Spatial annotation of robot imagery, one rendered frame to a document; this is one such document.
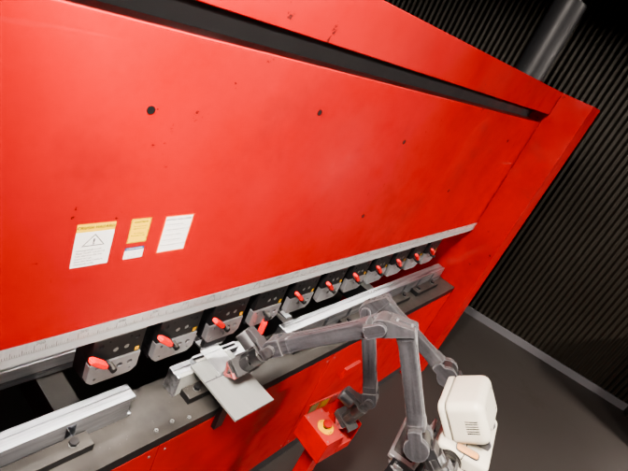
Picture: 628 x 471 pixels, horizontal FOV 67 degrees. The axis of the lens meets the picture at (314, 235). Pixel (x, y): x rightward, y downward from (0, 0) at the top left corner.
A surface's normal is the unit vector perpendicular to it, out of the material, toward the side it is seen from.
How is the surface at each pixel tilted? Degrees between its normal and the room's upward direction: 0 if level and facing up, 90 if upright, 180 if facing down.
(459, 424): 90
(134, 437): 0
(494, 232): 90
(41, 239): 90
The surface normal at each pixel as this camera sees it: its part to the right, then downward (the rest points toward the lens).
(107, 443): 0.37, -0.82
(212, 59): 0.69, 0.56
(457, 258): -0.62, 0.12
